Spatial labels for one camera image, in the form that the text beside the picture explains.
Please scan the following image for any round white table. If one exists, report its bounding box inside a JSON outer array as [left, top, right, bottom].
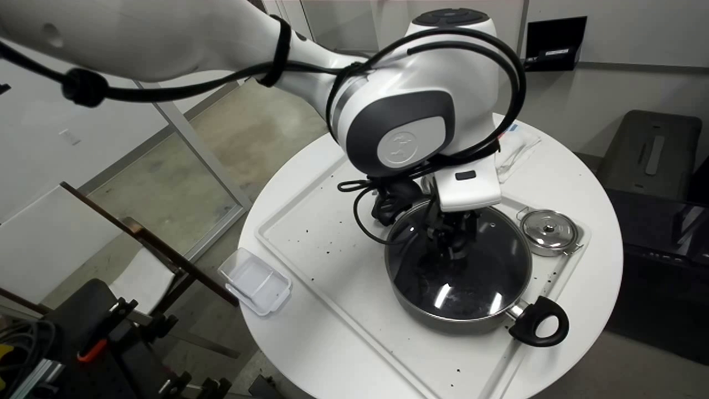
[[239, 121, 623, 399]]

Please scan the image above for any black tripod stand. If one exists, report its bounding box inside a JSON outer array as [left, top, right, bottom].
[[43, 277, 239, 399]]

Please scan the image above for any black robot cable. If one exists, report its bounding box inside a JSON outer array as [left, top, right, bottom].
[[0, 26, 528, 246]]

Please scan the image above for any black pot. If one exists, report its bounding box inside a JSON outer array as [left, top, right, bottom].
[[394, 279, 569, 347]]

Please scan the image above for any dark grey bin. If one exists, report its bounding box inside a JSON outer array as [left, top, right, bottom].
[[604, 110, 703, 202]]

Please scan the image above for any glass pot lid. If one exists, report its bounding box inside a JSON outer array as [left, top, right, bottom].
[[386, 208, 533, 322]]

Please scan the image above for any small steel lid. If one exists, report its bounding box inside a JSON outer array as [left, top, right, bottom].
[[520, 208, 585, 258]]

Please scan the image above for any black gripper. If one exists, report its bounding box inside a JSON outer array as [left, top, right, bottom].
[[372, 177, 424, 227]]

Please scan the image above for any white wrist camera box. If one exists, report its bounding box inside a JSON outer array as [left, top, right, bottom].
[[434, 160, 500, 213]]

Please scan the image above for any white striped cloth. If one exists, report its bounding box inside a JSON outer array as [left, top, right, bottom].
[[495, 121, 538, 179]]

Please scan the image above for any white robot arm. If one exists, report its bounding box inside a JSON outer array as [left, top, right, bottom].
[[0, 0, 526, 224]]

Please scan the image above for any clear plastic container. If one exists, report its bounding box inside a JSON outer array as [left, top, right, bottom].
[[217, 249, 293, 318]]

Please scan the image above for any black wall holder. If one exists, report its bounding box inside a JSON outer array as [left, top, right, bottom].
[[526, 15, 588, 72]]

